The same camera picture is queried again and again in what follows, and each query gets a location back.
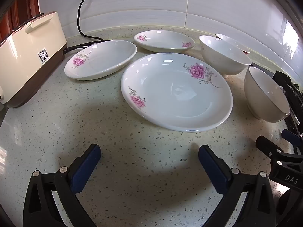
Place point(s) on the black metal object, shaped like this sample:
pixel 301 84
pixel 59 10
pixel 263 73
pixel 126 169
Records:
pixel 286 82

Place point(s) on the cream electric cooker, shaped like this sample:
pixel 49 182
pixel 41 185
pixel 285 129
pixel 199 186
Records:
pixel 30 59

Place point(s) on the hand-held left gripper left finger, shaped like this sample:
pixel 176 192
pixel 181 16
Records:
pixel 85 167

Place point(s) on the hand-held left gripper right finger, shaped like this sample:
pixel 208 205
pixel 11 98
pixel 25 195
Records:
pixel 213 167

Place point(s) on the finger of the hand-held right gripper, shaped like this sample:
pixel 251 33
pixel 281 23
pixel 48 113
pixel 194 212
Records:
pixel 292 136
pixel 267 144

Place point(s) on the red-brown wooden window frame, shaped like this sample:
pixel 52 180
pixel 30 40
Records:
pixel 16 11

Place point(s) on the white ceramic bowl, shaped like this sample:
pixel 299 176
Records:
pixel 261 94
pixel 221 58

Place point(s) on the large floral white plate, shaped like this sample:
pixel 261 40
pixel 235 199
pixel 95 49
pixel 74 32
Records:
pixel 175 97

